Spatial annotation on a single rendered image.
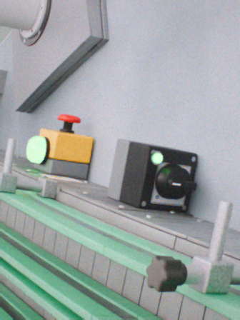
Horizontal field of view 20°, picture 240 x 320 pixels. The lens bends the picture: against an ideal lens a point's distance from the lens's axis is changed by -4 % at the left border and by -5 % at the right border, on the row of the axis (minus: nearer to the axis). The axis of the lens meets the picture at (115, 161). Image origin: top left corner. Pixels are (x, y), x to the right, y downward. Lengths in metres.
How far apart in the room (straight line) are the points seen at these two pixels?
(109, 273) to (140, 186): 0.12
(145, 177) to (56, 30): 0.50
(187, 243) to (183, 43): 0.37
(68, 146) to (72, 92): 0.16
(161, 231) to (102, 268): 0.12
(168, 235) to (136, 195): 0.15
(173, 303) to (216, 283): 0.18
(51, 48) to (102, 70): 0.15
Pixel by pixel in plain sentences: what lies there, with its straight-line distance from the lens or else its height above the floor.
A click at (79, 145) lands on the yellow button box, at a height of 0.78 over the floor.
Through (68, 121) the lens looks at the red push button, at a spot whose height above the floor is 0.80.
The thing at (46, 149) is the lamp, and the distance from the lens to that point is 1.12.
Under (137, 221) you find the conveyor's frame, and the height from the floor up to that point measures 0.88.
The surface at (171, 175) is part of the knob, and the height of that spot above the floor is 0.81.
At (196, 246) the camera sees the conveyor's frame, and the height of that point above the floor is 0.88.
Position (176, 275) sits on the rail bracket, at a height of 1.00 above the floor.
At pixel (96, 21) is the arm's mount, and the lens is 1.18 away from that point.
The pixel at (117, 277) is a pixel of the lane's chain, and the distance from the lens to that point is 0.80.
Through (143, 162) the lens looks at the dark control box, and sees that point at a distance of 0.86.
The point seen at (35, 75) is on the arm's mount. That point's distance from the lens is 1.33.
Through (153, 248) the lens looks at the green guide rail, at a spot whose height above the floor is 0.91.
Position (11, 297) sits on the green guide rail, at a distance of 1.03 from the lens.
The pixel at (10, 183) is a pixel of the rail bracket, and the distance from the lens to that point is 0.92.
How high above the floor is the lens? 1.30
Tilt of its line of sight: 31 degrees down
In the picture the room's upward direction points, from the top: 82 degrees counter-clockwise
